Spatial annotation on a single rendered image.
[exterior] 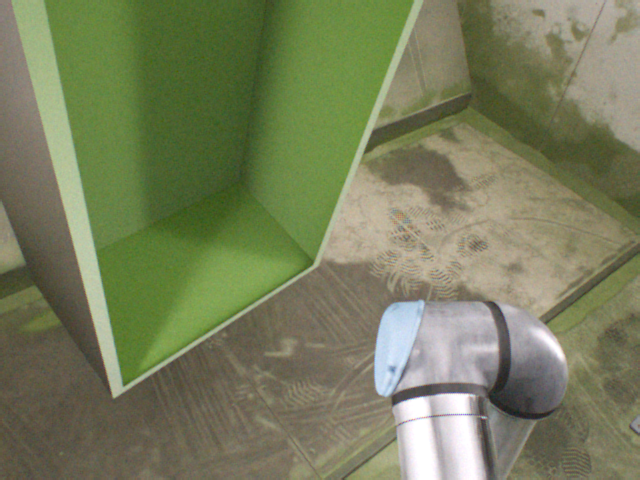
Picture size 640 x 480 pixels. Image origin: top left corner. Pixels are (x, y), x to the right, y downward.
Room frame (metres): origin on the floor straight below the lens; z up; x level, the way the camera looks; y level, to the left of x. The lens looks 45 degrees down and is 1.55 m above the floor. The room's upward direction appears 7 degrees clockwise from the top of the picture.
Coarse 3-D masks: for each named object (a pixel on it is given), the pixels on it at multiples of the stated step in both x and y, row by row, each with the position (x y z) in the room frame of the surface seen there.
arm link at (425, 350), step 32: (384, 320) 0.42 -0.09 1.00; (416, 320) 0.40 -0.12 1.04; (448, 320) 0.41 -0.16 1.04; (480, 320) 0.41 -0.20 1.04; (384, 352) 0.38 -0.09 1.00; (416, 352) 0.36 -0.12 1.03; (448, 352) 0.37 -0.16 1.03; (480, 352) 0.38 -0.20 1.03; (384, 384) 0.34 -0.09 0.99; (416, 384) 0.33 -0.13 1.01; (448, 384) 0.33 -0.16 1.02; (480, 384) 0.34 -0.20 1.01; (416, 416) 0.30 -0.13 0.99; (448, 416) 0.30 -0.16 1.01; (480, 416) 0.31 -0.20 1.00; (416, 448) 0.27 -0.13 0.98; (448, 448) 0.27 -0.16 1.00; (480, 448) 0.27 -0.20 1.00
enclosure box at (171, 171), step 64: (0, 0) 0.44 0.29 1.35; (64, 0) 0.81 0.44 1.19; (128, 0) 0.90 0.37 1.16; (192, 0) 1.00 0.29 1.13; (256, 0) 1.12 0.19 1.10; (320, 0) 1.03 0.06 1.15; (384, 0) 0.93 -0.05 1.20; (0, 64) 0.49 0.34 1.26; (64, 64) 0.82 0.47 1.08; (128, 64) 0.91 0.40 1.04; (192, 64) 1.02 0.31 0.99; (256, 64) 1.16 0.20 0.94; (320, 64) 1.03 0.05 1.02; (384, 64) 0.92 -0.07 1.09; (0, 128) 0.56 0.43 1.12; (64, 128) 0.45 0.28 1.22; (128, 128) 0.92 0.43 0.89; (192, 128) 1.05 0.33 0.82; (256, 128) 1.16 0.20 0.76; (320, 128) 1.02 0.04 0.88; (0, 192) 0.71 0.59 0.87; (64, 192) 0.45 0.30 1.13; (128, 192) 0.94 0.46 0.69; (192, 192) 1.09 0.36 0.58; (256, 192) 1.17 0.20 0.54; (320, 192) 1.00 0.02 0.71; (64, 256) 0.51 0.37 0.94; (128, 256) 0.89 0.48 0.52; (192, 256) 0.94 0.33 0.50; (256, 256) 0.98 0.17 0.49; (320, 256) 0.98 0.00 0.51; (64, 320) 0.65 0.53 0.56; (128, 320) 0.73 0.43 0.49; (192, 320) 0.76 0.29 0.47; (128, 384) 0.57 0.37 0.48
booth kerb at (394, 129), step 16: (464, 96) 2.56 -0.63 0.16; (416, 112) 2.32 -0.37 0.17; (432, 112) 2.40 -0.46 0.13; (448, 112) 2.49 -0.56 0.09; (384, 128) 2.18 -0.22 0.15; (400, 128) 2.26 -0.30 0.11; (416, 128) 2.34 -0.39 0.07; (368, 144) 2.12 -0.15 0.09; (0, 272) 1.06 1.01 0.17; (16, 272) 1.09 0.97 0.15; (0, 288) 1.05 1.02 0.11; (16, 288) 1.07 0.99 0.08
